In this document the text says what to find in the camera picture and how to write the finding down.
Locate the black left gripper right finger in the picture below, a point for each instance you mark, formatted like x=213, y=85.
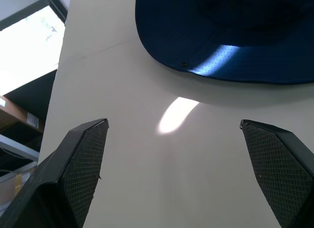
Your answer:
x=282, y=169

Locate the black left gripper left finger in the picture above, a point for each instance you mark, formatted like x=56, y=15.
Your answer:
x=76, y=174

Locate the dark blue bucket hat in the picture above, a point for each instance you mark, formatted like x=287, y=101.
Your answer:
x=220, y=34

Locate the grey metal shelf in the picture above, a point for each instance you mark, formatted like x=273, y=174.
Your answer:
x=17, y=149

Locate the brown cardboard box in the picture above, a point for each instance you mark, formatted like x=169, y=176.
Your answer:
x=17, y=115

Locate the black window frame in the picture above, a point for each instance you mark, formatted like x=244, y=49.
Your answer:
x=36, y=4

